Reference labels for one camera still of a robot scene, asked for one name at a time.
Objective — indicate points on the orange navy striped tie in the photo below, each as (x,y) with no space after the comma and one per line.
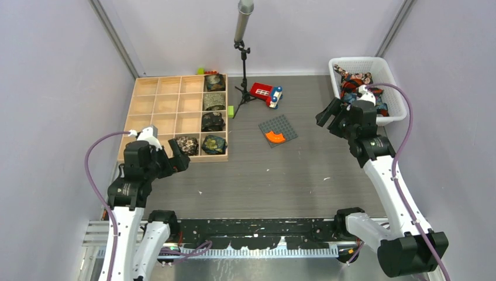
(351,85)

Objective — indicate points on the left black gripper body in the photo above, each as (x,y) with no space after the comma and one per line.
(161,166)

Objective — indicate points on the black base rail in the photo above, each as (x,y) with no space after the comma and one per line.
(258,234)

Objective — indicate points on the pink floral dark tie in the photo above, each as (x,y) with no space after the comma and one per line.
(346,76)

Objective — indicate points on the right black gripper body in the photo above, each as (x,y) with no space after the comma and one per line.
(343,128)

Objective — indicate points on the grey microphone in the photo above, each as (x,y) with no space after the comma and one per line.
(245,9)

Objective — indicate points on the grey lego baseplate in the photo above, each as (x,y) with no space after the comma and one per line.
(279,124)

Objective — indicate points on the orange curved block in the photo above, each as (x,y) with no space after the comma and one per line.
(276,138)

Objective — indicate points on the rolled dark tie top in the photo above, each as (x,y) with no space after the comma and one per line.
(215,82)

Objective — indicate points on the green and red small toys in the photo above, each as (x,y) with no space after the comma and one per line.
(203,71)

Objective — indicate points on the green block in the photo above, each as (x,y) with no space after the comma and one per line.
(231,111)

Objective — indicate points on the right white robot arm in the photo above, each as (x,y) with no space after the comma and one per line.
(409,245)

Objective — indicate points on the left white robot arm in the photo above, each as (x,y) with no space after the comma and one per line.
(127,258)

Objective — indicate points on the wooden compartment tray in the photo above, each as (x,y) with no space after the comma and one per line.
(174,105)

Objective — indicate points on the rolled olive patterned tie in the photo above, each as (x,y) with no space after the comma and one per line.
(214,101)

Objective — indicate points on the rolled blue gold flower tie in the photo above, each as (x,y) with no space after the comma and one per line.
(214,145)

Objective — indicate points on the rolled beige floral tie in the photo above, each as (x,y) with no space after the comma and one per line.
(189,145)

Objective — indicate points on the red toy block car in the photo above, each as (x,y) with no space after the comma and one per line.
(271,95)

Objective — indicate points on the rolled black gold tie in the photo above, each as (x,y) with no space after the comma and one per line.
(212,122)

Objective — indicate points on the black tripod stand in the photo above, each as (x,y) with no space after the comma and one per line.
(246,96)

